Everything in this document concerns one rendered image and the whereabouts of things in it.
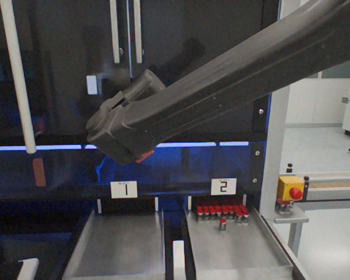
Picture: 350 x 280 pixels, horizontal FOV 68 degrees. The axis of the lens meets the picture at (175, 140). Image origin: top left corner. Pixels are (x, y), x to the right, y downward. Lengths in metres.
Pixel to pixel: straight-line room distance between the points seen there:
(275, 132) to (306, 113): 5.48
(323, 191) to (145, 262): 0.77
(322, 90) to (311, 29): 6.22
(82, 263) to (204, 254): 0.35
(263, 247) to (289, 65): 0.72
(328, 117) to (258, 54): 6.43
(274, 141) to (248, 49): 0.67
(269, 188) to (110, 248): 0.56
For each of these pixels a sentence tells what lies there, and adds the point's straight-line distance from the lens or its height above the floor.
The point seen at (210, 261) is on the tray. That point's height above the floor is 0.88.
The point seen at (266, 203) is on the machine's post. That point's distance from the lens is 1.02.
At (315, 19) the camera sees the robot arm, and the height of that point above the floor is 1.47.
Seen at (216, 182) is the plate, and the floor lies 1.04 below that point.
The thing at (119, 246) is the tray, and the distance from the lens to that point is 0.90.
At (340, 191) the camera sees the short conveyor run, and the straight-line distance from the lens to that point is 1.28.
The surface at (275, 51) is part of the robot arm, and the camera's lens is 0.26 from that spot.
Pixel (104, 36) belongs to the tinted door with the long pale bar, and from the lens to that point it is 0.83.
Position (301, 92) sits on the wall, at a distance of 6.23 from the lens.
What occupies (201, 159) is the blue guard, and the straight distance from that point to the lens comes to 0.88.
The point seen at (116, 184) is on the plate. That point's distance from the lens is 0.91.
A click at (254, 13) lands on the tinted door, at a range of 0.87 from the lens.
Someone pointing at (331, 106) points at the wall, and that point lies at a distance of 6.66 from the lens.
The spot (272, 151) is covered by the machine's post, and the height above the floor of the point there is 1.15.
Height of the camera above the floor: 1.44
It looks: 17 degrees down
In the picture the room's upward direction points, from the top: straight up
